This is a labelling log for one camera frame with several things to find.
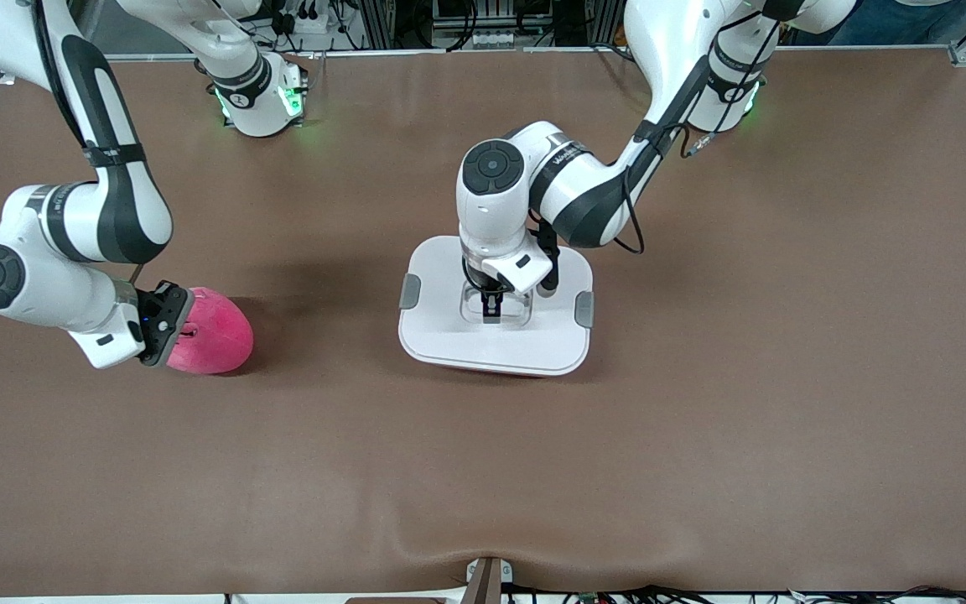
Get white box lid grey latches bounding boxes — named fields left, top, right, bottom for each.
left=397, top=236, right=595, bottom=377

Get pink round plush toy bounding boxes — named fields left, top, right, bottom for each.
left=166, top=287, right=255, bottom=375

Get brown table mat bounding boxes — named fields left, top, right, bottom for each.
left=0, top=46, right=966, bottom=598

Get brown metal table clamp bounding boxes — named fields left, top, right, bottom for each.
left=462, top=556, right=514, bottom=604

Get white power strip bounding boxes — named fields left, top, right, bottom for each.
left=269, top=0, right=331, bottom=36

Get person in blue jeans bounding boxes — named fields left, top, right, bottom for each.
left=827, top=0, right=958, bottom=47

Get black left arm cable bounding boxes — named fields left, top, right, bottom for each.
left=613, top=0, right=786, bottom=255

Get aluminium table edge rail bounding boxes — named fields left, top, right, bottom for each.
left=0, top=44, right=966, bottom=64

